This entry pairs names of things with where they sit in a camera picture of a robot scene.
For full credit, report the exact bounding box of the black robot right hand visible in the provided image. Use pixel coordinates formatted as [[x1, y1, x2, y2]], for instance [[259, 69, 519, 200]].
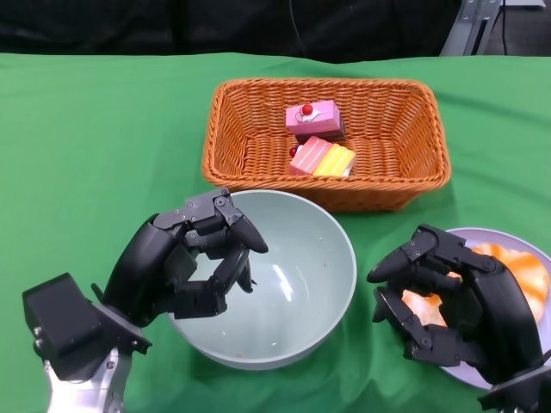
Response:
[[366, 223, 544, 386]]

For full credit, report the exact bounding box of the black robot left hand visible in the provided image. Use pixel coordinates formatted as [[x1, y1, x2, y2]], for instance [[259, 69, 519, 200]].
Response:
[[102, 188, 269, 328]]

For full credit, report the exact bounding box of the oblong orange striped bread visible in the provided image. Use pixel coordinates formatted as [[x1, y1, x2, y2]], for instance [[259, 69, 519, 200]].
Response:
[[471, 243, 551, 324]]

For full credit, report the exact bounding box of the ring-shaped orange striped bread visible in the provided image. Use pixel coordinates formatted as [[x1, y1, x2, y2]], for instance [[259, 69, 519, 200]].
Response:
[[401, 270, 464, 329]]

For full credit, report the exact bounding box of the grey round bowl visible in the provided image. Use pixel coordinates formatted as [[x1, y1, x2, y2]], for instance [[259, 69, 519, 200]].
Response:
[[165, 189, 358, 371]]

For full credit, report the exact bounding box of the lavender round plate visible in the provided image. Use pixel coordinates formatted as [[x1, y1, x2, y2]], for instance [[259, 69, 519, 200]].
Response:
[[436, 227, 551, 391]]

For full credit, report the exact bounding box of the orange wicker basket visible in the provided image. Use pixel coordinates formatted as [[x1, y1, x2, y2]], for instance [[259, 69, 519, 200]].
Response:
[[201, 77, 452, 213]]

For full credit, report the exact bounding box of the yellow cake slice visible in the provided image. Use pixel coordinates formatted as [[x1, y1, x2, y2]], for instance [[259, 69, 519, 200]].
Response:
[[313, 143, 357, 177]]

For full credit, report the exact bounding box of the pink and brown cake slice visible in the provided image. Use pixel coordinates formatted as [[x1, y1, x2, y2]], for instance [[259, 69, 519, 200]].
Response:
[[285, 99, 346, 144]]

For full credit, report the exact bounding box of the green tablecloth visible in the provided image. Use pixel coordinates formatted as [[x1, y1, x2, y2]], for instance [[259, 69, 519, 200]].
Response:
[[0, 51, 551, 413]]

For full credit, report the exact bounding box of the grey metal stand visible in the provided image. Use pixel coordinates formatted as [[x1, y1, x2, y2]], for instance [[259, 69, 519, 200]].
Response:
[[439, 0, 500, 56]]

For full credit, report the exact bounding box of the black hanging cable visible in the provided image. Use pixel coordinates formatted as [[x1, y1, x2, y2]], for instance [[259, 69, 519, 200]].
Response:
[[499, 0, 509, 55], [287, 0, 307, 57]]

